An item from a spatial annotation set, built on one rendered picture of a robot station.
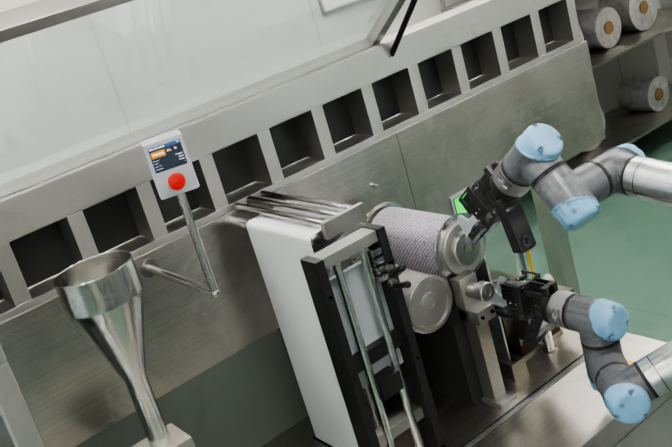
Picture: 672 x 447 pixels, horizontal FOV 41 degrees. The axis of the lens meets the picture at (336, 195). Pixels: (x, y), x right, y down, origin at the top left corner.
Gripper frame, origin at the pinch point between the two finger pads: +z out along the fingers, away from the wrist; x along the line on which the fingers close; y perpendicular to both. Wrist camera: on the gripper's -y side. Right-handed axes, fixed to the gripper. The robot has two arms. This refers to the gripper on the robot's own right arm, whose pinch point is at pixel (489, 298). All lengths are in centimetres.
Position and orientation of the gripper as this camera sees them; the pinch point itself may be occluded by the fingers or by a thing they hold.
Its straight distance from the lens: 207.6
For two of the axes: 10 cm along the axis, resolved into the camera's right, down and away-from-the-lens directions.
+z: -5.8, -0.9, 8.1
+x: -7.7, 3.9, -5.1
